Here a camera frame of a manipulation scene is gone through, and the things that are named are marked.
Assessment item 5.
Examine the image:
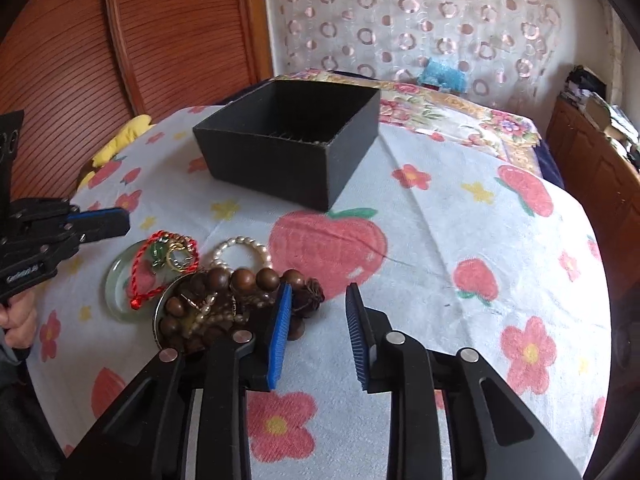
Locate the yellow plush toy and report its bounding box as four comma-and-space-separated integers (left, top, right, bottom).
75, 114, 153, 192

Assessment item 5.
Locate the brown wooden bead bracelet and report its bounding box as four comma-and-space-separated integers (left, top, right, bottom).
159, 266, 327, 357

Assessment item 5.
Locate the wooden slatted wardrobe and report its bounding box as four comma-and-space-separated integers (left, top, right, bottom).
0, 0, 274, 202

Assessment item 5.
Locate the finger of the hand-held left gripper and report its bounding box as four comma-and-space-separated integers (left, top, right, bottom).
40, 220, 132, 261
10, 198, 129, 235

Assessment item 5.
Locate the blue plastic bag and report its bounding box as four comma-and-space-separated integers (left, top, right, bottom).
419, 57, 469, 94

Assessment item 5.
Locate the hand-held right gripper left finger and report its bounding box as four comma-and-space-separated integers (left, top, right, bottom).
62, 282, 295, 480

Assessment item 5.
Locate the white pearl bracelet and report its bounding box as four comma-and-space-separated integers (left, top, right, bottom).
209, 237, 274, 274

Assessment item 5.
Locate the dark blue bed sheet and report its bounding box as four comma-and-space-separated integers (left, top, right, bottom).
536, 142, 567, 188

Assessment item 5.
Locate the circle pattern curtain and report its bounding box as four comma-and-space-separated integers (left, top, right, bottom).
262, 0, 622, 111

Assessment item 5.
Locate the fruit and flower print towel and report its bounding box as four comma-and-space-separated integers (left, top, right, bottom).
25, 95, 617, 480

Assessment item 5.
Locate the thin metal bangle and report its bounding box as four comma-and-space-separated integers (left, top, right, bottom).
154, 275, 201, 353

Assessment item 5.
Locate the person's left hand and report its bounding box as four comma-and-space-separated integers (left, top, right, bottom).
0, 292, 39, 351

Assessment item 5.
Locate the floral blanket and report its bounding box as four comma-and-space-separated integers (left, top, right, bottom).
277, 68, 544, 166

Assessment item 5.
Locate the small gold green pendant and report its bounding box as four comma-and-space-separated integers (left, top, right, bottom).
151, 241, 199, 274

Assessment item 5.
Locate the pale green jade bangle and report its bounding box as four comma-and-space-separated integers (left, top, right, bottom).
105, 239, 175, 322

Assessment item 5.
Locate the black cardboard box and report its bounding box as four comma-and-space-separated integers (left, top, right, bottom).
192, 80, 382, 212

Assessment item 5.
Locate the small beige bead bracelet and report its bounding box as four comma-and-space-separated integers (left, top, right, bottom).
182, 296, 248, 337

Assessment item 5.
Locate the wooden cabinet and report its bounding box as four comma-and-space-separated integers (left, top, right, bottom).
545, 95, 640, 243

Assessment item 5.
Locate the person's left forearm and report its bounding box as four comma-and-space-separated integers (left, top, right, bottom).
0, 342, 32, 391

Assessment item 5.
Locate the pile of books and papers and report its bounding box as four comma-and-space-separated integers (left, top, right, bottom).
565, 64, 640, 163

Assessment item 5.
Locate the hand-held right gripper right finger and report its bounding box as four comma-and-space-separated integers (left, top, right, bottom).
345, 282, 587, 480

